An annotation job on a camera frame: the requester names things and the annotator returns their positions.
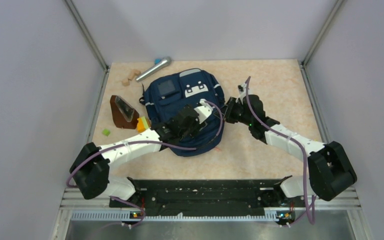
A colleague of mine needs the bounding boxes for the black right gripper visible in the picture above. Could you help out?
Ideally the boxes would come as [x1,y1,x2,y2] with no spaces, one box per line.
[214,96,254,126]

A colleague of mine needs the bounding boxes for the navy blue student backpack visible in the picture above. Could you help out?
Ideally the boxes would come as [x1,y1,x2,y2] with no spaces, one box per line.
[139,68,226,157]

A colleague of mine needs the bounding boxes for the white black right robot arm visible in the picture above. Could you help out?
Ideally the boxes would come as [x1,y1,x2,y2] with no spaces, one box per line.
[221,94,358,206]

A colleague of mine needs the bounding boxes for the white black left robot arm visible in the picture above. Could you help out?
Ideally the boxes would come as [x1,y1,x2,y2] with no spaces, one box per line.
[66,104,213,207]

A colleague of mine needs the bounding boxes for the stacked colourful toy bricks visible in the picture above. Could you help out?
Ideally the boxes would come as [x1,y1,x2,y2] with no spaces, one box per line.
[136,116,151,133]

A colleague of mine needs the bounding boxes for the brown wooden metronome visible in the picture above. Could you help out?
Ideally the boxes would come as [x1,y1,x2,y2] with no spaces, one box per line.
[109,95,140,130]

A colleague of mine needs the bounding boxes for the silver microphone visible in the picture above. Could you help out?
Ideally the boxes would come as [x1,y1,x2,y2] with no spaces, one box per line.
[135,56,172,82]

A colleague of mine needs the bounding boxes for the wooden block puzzle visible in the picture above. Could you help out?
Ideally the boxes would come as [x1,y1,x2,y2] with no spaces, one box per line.
[121,69,141,87]

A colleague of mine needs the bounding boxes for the small green cube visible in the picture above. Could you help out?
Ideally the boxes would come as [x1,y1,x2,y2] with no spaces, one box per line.
[102,129,111,137]

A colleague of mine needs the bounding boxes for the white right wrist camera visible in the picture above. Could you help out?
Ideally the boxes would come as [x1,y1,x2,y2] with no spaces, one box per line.
[237,82,248,101]

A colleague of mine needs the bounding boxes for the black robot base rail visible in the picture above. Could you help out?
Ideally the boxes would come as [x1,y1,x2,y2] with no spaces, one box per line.
[109,179,305,225]

